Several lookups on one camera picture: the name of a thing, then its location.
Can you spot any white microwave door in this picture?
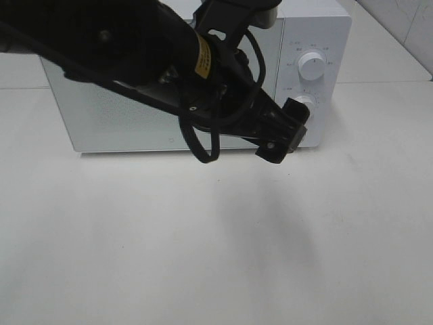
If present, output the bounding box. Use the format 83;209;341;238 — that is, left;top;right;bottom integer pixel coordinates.
41;18;284;153

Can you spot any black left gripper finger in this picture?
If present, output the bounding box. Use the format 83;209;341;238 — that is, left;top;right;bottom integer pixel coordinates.
236;101;309;165
280;97;310;127

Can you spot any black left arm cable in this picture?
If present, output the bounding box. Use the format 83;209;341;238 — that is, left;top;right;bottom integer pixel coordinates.
177;30;267;165

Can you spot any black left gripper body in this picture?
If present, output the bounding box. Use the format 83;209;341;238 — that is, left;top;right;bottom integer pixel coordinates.
111;30;271;136

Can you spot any white microwave oven body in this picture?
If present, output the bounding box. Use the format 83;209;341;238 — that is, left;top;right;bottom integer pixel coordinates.
36;0;355;157

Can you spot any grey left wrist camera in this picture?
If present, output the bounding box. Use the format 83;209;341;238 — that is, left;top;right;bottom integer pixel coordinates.
193;0;281;47

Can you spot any white dial knob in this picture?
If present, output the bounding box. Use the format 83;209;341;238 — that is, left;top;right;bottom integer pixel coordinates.
298;51;326;81
294;95;316;119

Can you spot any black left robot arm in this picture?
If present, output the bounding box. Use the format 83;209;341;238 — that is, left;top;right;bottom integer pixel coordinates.
1;1;310;164

